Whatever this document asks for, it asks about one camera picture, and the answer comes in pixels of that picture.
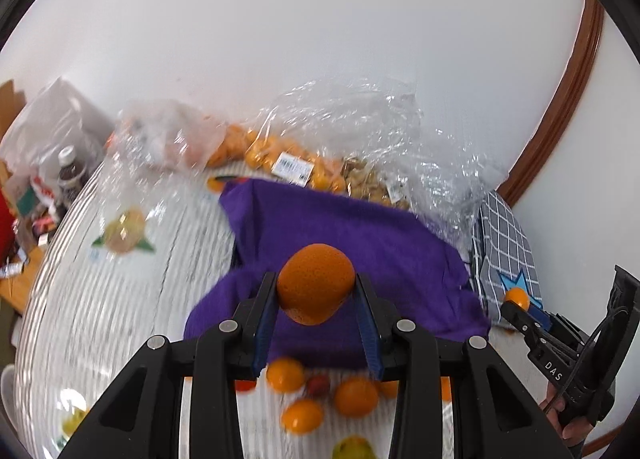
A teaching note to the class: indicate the grey checked star cushion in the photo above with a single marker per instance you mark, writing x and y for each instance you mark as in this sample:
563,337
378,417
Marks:
501,258

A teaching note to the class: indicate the brown wooden door frame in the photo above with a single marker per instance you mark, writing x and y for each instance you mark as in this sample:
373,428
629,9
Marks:
562,106

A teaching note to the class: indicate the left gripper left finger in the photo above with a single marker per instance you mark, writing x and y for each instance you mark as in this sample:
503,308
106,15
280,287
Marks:
138,415

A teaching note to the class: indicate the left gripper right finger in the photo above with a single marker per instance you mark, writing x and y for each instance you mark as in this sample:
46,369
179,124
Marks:
494,415

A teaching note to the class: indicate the small red fruit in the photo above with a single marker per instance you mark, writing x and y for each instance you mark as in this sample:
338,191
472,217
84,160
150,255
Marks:
318,386

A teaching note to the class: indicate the small clear plastic bag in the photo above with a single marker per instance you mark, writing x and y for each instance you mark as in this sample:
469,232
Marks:
166,134

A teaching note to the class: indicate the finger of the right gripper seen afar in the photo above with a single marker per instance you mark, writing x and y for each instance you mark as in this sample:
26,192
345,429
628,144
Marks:
520,320

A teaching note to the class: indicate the clear plastic bag of fruit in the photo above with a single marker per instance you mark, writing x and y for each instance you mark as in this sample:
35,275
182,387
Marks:
369,141

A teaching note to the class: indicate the dark glass bottle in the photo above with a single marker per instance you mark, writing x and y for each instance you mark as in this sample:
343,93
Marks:
73,174

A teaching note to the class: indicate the small round orange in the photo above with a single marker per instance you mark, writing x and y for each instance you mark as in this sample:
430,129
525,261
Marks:
519,297

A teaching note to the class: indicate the white plastic bag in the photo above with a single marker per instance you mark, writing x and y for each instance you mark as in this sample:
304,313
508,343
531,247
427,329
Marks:
59,116

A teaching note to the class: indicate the small orange kumquat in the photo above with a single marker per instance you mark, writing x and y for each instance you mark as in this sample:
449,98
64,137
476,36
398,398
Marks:
285,375

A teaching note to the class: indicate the orange mandarin beside kumquat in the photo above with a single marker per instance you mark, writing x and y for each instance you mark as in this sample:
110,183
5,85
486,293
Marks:
355,397

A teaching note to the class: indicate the purple towel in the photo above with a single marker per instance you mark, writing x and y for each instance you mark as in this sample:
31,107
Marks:
423,276

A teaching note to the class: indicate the person's right hand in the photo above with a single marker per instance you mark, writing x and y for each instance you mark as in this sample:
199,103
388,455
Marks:
574,433

